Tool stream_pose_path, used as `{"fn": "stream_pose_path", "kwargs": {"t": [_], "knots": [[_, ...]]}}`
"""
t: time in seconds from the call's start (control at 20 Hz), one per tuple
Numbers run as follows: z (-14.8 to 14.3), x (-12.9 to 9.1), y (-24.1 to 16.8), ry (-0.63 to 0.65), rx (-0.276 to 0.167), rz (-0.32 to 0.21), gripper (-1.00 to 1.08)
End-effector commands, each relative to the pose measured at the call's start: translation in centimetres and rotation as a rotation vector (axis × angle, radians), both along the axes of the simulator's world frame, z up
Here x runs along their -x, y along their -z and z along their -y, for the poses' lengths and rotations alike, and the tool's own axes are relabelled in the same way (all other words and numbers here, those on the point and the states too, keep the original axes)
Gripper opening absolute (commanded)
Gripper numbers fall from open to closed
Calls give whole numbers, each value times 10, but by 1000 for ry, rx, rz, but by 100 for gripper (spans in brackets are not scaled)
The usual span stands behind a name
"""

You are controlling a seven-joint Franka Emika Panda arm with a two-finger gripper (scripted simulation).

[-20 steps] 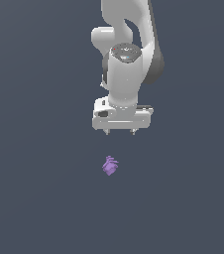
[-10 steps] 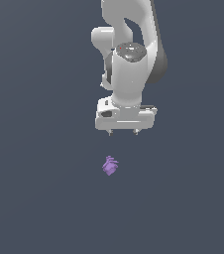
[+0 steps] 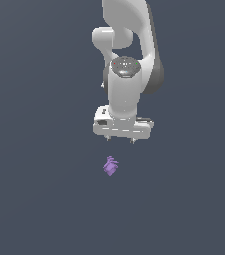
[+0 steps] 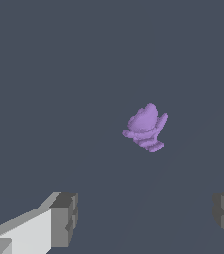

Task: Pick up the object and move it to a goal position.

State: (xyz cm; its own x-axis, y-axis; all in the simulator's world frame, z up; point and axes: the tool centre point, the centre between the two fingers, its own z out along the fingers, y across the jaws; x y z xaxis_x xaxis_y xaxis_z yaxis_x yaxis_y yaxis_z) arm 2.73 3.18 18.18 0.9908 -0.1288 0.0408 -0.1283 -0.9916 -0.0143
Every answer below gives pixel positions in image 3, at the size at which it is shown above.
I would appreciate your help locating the small purple object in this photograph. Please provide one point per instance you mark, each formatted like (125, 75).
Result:
(110, 167)

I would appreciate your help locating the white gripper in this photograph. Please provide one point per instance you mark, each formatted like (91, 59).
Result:
(122, 126)

